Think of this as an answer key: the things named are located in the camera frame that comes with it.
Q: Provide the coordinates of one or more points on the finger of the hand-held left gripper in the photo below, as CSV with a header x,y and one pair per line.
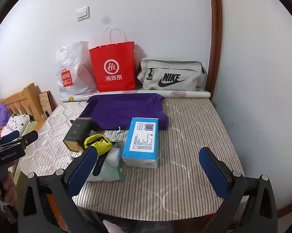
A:
x,y
27,139
11,136

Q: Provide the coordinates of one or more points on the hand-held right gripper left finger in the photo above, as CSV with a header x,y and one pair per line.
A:
x,y
84,168

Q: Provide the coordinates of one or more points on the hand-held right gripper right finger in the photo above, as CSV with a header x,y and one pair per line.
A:
x,y
213,172

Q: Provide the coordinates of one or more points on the white cotton wad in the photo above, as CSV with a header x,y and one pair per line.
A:
x,y
72,159

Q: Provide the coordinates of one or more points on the pale green tissue pack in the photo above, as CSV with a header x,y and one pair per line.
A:
x,y
109,174

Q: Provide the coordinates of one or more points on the yellow mesh pouch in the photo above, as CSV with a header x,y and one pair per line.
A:
x,y
98,145

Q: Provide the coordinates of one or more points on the purple towel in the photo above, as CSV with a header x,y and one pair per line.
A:
x,y
124,111

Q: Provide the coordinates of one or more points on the person's left hand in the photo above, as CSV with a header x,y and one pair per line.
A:
x,y
11,191

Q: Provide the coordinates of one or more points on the white dotted pillow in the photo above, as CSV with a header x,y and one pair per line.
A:
x,y
18,121

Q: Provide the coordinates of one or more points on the purple plush toy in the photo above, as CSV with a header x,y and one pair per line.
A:
x,y
3,114

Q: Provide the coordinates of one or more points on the dark green tin box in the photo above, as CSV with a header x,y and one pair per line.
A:
x,y
77,133

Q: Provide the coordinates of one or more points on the wooden headboard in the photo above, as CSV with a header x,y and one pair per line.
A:
x,y
29,97

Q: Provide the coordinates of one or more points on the blue tissue pack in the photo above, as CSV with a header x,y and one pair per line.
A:
x,y
141,140

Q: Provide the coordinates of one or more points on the rolled printed paper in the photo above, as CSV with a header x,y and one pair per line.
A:
x,y
184,93

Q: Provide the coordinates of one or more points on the white plastic shopping bag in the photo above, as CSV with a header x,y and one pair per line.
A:
x,y
73,63

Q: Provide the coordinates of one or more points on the grey waist bag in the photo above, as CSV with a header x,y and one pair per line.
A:
x,y
197,75

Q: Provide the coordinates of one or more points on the red paper bag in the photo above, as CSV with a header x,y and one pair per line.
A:
x,y
112,53

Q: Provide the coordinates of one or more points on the white light switch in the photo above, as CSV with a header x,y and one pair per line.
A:
x,y
83,13

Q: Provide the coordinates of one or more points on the brown wooden door frame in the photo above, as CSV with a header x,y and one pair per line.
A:
x,y
216,29

